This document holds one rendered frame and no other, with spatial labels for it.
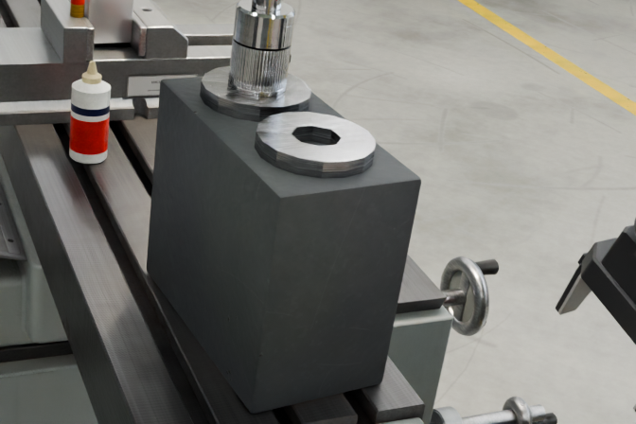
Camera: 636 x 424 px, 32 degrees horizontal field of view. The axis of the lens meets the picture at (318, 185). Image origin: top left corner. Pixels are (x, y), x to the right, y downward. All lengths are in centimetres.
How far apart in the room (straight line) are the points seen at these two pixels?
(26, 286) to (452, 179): 246
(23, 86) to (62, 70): 5
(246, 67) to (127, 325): 24
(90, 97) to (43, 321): 24
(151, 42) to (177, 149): 40
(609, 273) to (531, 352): 184
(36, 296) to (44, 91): 24
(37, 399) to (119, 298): 34
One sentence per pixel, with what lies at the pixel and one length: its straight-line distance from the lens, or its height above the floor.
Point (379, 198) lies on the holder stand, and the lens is 79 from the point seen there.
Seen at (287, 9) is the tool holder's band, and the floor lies 120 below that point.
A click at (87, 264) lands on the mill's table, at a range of 101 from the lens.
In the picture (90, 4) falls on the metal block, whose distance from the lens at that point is 129.
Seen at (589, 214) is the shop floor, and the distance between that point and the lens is 351.
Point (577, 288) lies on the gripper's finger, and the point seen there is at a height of 100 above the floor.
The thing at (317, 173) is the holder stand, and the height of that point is 112.
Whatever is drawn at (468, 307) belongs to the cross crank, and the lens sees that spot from 163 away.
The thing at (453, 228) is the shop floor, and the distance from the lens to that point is 322.
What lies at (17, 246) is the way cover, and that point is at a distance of 118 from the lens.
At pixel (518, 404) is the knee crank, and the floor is 54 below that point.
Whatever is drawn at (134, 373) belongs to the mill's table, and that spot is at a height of 93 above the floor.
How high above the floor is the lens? 145
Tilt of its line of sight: 26 degrees down
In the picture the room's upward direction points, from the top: 9 degrees clockwise
